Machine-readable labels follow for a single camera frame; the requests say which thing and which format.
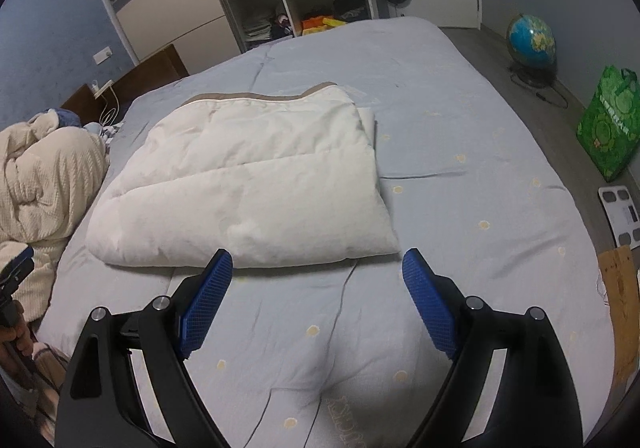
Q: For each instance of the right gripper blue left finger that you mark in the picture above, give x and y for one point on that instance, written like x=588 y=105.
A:
x=100 y=403

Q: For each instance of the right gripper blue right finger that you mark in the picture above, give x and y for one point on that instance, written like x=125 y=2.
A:
x=536 y=403

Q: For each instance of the cream white hooded coat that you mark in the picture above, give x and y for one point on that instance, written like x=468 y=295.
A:
x=276 y=181

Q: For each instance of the person's left hand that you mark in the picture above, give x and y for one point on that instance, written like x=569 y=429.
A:
x=15 y=343

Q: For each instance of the cream knitted blanket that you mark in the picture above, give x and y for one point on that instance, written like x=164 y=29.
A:
x=49 y=177

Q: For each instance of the brown cardboard piece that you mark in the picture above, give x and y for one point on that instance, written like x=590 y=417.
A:
x=620 y=278

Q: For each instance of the brown wooden headboard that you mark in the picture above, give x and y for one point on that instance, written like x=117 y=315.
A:
x=111 y=102

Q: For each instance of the white bathroom scale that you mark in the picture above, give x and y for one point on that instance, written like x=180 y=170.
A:
x=622 y=215

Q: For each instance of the green shopping bag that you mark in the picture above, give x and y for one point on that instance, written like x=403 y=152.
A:
x=609 y=128

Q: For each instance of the blue globe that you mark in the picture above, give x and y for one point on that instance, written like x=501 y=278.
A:
x=532 y=47

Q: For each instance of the orange yellow toy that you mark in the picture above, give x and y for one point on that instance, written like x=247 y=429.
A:
x=313 y=25

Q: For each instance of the white wall socket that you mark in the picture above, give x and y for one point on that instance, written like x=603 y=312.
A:
x=102 y=55

